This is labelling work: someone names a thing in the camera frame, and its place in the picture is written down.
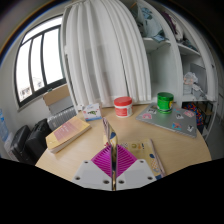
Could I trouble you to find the tan and grey panel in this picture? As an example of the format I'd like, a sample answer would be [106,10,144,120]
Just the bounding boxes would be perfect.
[42,83,73,116]

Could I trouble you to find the yellow patterned towel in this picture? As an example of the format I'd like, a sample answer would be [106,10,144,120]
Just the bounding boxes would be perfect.
[101,116,167,192]

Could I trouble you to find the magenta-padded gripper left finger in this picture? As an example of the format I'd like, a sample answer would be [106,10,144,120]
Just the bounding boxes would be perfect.
[71,143,116,192]

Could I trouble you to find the black metal frame stool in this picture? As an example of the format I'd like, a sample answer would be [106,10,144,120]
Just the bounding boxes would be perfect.
[199,101,214,129]

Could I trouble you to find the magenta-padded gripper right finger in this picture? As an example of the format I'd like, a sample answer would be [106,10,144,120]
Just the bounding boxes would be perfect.
[114,143,158,192]

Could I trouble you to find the blue water dispenser bottle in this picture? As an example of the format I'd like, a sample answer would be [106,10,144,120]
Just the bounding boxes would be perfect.
[0,108,10,143]

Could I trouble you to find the white radiator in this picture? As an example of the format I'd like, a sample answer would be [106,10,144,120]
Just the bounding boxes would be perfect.
[46,105,78,132]

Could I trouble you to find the small white printed box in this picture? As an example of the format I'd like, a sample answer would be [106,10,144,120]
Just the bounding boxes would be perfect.
[81,102,103,122]

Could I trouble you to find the multicoloured patterned bag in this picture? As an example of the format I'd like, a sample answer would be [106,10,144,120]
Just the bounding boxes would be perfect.
[182,102,205,127]

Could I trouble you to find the dark-framed window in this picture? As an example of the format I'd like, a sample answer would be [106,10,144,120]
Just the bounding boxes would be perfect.
[13,14,68,111]

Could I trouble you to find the grey laptop with stickers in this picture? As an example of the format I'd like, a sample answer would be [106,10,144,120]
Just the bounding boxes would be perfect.
[135,103,199,139]

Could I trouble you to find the white jar with red lid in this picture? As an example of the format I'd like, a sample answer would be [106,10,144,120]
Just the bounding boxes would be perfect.
[113,96,134,119]

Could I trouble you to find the white curtain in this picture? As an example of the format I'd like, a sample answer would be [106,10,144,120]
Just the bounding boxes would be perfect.
[63,0,153,108]

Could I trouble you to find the white shelf unit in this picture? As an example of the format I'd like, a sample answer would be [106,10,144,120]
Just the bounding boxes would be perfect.
[129,0,218,104]

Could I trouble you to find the tan book with pink label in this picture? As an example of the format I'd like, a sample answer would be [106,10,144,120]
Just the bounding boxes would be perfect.
[45,115,92,154]

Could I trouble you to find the black soft bag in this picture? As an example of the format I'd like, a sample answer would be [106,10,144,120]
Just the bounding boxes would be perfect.
[24,118,53,166]

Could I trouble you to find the green jar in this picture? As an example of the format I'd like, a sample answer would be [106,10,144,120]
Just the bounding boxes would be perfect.
[156,91,175,115]

